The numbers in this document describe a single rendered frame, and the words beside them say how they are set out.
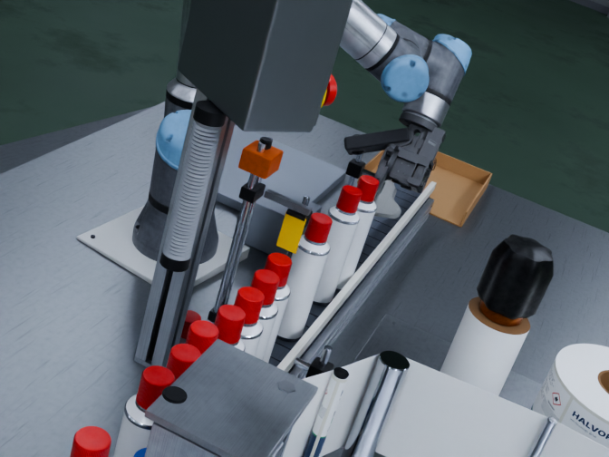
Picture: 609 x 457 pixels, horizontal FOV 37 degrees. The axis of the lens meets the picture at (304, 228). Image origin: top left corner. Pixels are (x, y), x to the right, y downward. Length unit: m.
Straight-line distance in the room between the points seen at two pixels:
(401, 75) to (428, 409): 0.56
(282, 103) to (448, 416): 0.43
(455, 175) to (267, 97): 1.40
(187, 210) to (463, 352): 0.44
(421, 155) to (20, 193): 0.73
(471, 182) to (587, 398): 1.15
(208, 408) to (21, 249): 0.81
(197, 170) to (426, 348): 0.60
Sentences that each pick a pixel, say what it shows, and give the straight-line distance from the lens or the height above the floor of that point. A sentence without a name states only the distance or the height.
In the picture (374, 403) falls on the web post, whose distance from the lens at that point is 1.11.
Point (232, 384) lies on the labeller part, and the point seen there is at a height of 1.14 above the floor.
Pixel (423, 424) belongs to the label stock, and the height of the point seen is 0.99.
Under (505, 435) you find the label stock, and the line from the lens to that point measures 1.14.
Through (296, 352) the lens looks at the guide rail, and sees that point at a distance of 1.32.
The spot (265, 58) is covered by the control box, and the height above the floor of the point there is 1.37.
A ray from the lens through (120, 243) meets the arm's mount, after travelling 1.61.
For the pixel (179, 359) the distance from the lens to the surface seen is 0.96.
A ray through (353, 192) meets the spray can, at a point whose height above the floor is 1.08.
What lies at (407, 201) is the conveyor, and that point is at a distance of 1.98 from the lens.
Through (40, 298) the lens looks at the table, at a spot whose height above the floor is 0.83.
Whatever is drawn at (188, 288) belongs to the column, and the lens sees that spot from 1.29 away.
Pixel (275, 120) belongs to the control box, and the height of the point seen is 1.30.
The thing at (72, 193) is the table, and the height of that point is 0.83.
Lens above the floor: 1.66
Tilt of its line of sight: 27 degrees down
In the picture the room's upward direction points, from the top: 17 degrees clockwise
